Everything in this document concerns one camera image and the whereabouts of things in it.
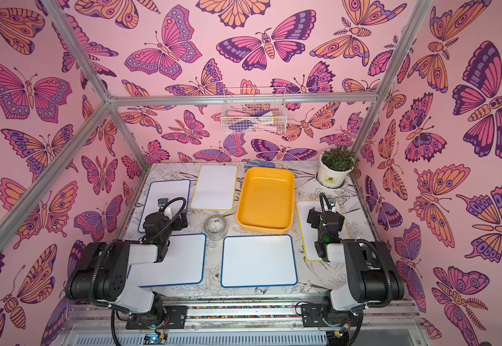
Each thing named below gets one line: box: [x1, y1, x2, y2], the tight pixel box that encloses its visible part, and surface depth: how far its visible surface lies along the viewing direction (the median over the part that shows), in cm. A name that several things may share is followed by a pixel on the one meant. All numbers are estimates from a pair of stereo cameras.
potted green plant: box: [316, 145, 360, 189], surface depth 102 cm
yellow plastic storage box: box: [236, 166, 295, 235], surface depth 105 cm
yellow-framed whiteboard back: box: [190, 164, 239, 212], surface depth 116 cm
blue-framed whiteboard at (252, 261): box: [220, 234, 298, 289], surface depth 89 cm
